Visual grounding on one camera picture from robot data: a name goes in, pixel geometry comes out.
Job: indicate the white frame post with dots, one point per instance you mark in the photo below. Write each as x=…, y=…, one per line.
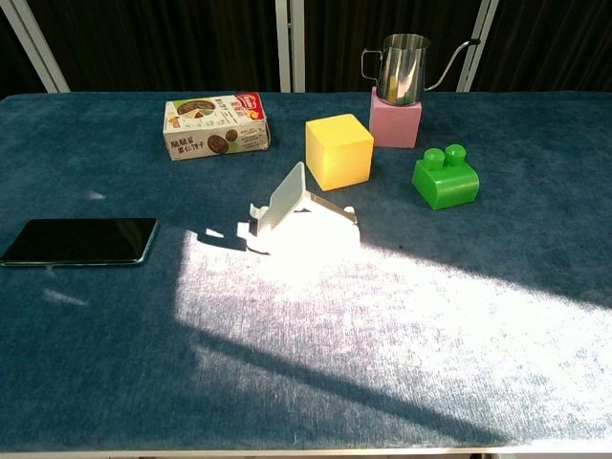
x=33, y=45
x=477, y=48
x=290, y=45

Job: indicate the pink cube block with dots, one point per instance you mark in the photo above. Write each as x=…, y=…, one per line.
x=394, y=123

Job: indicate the yellow cube block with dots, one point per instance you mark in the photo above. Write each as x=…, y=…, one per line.
x=340, y=152

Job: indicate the steel gooseneck pitcher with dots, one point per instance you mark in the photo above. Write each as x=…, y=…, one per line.
x=402, y=68

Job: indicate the cookie box with print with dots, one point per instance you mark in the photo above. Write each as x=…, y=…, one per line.
x=215, y=128

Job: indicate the black smartphone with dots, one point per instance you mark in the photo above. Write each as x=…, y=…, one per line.
x=81, y=240

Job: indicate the white phone stand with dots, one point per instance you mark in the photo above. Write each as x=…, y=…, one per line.
x=291, y=210

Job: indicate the green two-stud building block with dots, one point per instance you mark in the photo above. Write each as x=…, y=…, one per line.
x=445, y=181

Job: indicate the blue table cloth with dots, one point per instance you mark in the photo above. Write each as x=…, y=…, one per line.
x=306, y=272

